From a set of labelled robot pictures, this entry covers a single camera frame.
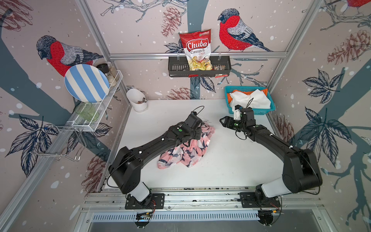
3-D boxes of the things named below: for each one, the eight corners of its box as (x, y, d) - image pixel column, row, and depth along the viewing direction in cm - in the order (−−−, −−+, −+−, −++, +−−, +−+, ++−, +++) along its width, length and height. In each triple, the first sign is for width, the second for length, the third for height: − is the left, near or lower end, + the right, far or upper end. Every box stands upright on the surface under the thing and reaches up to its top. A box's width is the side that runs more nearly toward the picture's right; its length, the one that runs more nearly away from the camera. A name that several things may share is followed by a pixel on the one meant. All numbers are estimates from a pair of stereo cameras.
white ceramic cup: (130, 113, 116) (123, 100, 104) (134, 101, 124) (128, 88, 113) (148, 113, 116) (143, 100, 104) (150, 101, 124) (146, 88, 113)
